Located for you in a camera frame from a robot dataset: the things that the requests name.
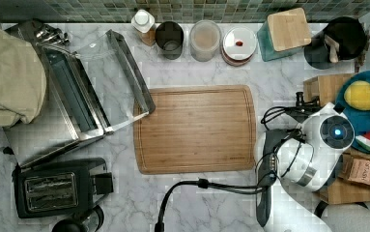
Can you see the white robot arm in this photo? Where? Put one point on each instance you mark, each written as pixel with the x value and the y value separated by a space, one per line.
pixel 306 155

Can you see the wooden drawer cabinet box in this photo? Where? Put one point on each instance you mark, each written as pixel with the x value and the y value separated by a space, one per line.
pixel 327 87

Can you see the large wooden cutting board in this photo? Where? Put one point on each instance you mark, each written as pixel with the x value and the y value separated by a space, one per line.
pixel 197 129

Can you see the dark grey metal cup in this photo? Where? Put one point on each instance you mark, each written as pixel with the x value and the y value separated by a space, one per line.
pixel 170 38

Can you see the clear jar of colourful cereal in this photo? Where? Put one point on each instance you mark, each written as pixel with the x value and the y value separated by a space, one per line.
pixel 204 40

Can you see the clear jar with white lid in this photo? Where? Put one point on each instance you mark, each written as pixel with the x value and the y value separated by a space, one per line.
pixel 238 46

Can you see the silver toaster oven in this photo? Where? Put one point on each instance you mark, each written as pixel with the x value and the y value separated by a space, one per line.
pixel 91 92

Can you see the orange bottle with white cap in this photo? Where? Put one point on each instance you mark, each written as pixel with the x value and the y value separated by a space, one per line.
pixel 144 24

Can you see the teal canister with wooden lid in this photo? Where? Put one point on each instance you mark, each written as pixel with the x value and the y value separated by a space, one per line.
pixel 284 34

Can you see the black coffee grinder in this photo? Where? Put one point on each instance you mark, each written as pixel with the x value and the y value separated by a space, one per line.
pixel 89 221

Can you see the black and silver toaster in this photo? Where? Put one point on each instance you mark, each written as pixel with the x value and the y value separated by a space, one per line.
pixel 61 188

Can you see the wooden spatula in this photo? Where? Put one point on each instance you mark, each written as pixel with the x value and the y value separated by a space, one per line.
pixel 333 49

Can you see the beige cloth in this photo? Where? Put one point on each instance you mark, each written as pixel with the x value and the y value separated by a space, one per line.
pixel 22 81

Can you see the yellow plush lemon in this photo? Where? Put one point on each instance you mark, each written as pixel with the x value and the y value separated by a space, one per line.
pixel 357 95

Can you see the black utensil holder pot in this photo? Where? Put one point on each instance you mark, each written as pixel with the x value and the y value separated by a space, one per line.
pixel 350 35

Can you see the brown tea box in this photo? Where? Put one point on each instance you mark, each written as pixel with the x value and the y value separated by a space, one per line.
pixel 356 170

